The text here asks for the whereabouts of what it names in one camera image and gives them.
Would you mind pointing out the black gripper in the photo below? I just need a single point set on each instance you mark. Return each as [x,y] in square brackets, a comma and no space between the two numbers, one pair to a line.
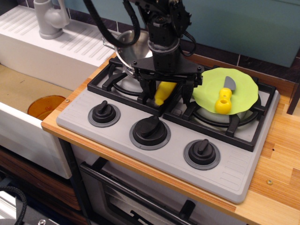
[170,66]

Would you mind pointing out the yellow toy banana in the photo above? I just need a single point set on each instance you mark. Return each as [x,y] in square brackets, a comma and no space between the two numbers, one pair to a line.
[163,92]

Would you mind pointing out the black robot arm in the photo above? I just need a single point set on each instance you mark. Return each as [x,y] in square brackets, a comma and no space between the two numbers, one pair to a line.
[170,43]

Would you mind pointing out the steel colander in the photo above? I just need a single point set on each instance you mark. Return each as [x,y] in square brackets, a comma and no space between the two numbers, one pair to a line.
[140,50]

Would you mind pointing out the middle black stove knob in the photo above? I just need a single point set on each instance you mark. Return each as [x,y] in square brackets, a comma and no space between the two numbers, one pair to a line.
[150,133]

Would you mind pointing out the black stove knob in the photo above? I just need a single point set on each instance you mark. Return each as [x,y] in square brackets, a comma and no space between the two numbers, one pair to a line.
[202,155]
[150,133]
[104,115]

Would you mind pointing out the left black stove knob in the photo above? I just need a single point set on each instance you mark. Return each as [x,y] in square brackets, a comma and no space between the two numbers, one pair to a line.
[104,115]

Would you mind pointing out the left black burner grate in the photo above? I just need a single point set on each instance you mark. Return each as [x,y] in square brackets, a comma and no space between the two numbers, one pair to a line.
[114,83]

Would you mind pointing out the black burner grate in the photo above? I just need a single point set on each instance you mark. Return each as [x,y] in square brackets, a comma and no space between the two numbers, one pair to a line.
[242,129]
[114,83]

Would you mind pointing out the right black stove knob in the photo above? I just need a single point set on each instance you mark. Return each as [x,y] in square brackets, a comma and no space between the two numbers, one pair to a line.
[202,155]

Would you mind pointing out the light green plate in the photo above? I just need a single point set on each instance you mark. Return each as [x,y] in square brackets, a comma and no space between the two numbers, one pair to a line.
[245,95]

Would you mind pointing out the right black burner grate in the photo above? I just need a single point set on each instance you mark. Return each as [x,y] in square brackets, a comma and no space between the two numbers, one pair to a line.
[242,129]

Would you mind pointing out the grey toy stove top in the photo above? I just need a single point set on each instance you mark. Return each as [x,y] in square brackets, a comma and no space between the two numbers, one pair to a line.
[230,179]

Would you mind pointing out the toy oven door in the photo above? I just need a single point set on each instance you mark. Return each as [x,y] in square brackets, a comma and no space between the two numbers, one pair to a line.
[122,210]

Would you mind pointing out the orange plastic bowl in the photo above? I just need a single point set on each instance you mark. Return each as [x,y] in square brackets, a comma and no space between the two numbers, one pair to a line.
[42,107]

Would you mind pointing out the grey toy faucet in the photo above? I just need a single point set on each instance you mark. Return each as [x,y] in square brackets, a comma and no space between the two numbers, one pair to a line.
[51,21]

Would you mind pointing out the white toy sink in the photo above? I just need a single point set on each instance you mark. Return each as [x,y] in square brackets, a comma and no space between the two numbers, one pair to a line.
[32,68]

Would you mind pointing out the yellow handled toy knife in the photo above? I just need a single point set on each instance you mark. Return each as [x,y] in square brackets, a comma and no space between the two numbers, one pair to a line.
[224,105]

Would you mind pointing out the black oven door handle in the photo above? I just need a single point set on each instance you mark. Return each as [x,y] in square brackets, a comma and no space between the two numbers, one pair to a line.
[180,219]

